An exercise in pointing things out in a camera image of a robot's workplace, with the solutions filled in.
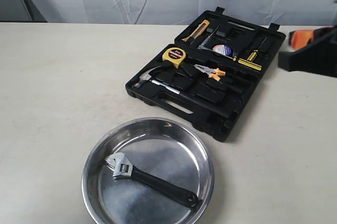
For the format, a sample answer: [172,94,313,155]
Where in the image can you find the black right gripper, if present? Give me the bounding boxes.
[278,25,336,77]

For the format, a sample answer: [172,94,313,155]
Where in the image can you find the black plastic tool case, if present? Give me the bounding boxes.
[125,7,285,141]

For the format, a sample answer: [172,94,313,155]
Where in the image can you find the adjustable wrench black handle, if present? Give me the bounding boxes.
[104,152,200,208]

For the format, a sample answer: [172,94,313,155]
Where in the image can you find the yellow black screwdriver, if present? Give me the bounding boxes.
[238,58,262,71]
[246,37,267,62]

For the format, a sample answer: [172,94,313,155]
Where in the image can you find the electrical tape roll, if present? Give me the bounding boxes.
[212,44,232,57]

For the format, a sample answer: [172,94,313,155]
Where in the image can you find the small tester screwdriver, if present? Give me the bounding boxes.
[198,26,219,50]

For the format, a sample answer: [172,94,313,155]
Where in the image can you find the orange utility knife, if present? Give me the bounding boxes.
[182,19,210,44]

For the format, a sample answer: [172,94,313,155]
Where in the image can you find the yellow tape measure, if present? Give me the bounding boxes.
[162,47,186,68]

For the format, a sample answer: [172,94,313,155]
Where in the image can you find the steel claw hammer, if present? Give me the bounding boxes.
[132,66,180,95]

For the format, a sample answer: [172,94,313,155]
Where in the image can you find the round stainless steel tray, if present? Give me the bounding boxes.
[82,117,214,223]

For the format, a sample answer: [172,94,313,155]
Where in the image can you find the orange handled pliers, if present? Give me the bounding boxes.
[193,64,226,82]

